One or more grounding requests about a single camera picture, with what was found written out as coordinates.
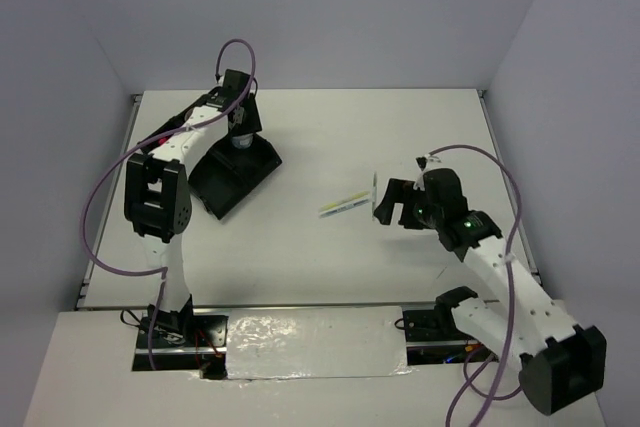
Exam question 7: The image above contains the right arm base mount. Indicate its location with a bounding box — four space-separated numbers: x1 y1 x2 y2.
394 304 479 366

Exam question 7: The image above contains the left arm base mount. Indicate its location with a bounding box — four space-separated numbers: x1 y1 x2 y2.
119 309 229 380

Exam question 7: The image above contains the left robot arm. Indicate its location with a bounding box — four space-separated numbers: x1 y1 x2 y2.
124 70 282 346

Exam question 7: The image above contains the silver foil cover plate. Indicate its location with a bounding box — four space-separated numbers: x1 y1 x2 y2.
226 306 410 380

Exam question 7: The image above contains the yellow pen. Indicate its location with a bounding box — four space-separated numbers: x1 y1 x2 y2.
318 190 370 213

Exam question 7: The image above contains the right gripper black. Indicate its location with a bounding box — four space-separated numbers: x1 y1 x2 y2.
373 177 442 230

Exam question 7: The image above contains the clear jar of pins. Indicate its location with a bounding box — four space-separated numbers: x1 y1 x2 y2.
231 133 254 149

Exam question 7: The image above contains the green pen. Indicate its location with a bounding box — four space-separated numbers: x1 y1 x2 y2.
370 171 378 221

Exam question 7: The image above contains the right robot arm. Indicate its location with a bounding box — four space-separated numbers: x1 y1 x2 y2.
373 168 607 415

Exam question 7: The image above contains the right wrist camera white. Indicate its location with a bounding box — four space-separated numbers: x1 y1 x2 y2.
416 154 442 174

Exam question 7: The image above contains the black four-compartment organizer tray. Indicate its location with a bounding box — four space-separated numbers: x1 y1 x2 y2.
188 134 282 220

